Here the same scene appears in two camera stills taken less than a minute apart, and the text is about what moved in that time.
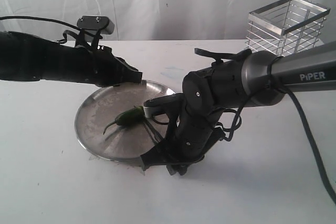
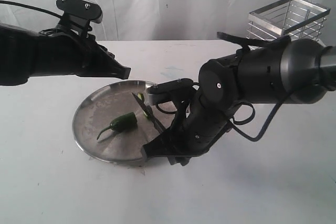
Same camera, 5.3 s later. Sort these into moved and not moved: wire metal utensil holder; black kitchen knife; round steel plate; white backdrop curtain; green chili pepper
Moved: green chili pepper; black kitchen knife
Not moved: wire metal utensil holder; white backdrop curtain; round steel plate
